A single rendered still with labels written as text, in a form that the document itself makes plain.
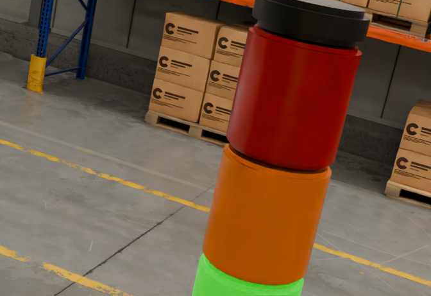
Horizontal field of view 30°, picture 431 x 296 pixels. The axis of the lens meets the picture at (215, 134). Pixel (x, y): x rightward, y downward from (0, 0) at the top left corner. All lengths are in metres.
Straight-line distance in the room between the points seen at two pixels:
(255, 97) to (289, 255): 0.07
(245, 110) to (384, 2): 7.66
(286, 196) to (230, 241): 0.03
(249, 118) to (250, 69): 0.02
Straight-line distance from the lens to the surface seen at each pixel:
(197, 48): 8.51
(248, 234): 0.35
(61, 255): 5.47
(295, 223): 0.35
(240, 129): 0.34
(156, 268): 5.51
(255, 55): 0.34
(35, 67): 9.29
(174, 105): 8.68
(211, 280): 0.37
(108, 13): 10.40
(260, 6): 0.34
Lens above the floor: 2.37
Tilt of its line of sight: 15 degrees down
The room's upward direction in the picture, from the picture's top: 12 degrees clockwise
